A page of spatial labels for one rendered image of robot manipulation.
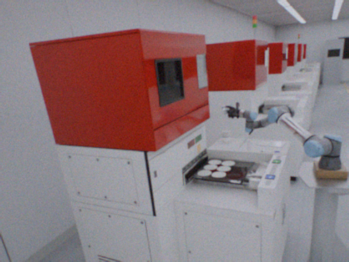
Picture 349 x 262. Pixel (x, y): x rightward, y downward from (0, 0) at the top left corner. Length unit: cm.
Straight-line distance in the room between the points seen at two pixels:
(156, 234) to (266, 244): 65
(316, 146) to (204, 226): 89
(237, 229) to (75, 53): 132
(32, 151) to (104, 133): 130
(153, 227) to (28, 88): 172
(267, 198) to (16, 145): 208
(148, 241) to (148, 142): 67
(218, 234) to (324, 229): 88
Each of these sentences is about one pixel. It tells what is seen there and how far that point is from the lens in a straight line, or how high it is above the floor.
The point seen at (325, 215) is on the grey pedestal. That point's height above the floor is 52.
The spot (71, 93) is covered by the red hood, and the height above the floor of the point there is 153.
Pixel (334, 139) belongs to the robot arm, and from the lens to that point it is 204.
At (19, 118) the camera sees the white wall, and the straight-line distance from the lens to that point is 276.
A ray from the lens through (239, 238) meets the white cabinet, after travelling 174.
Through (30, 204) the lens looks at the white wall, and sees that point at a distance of 290.
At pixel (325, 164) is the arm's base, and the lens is 210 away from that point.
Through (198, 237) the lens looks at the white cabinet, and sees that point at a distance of 186.
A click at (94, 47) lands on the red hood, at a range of 156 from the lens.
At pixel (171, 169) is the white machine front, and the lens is 172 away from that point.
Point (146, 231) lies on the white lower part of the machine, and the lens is 176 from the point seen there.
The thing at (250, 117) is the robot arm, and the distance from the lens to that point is 247.
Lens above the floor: 168
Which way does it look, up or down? 20 degrees down
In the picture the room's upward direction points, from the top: 5 degrees counter-clockwise
